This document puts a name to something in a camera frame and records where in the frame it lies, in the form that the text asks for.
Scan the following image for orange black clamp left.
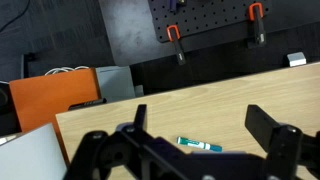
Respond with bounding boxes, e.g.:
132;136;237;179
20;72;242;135
167;25;186;65

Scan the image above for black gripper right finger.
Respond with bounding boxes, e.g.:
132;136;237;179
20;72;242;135
245;105;280;152

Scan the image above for white cables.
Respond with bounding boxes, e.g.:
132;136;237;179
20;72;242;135
44;65;90;76

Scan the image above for orange black clamp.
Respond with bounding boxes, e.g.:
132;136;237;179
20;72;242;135
248;2;266;48
167;25;186;65

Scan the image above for green white marker pen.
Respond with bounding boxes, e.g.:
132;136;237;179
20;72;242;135
176;137;223;152

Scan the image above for small grey block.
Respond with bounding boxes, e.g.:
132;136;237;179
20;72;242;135
287;52;306;67

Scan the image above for grey box beside table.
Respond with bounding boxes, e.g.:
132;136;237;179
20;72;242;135
96;66;144;103

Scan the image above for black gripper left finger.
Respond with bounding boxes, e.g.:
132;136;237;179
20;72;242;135
133;104;147;130

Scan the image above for orange box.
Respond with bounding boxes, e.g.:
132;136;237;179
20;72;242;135
9;68;101;163

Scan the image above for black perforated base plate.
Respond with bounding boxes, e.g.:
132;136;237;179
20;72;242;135
148;0;272;43

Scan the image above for orange black clamp right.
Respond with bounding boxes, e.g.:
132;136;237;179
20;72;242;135
248;2;266;48

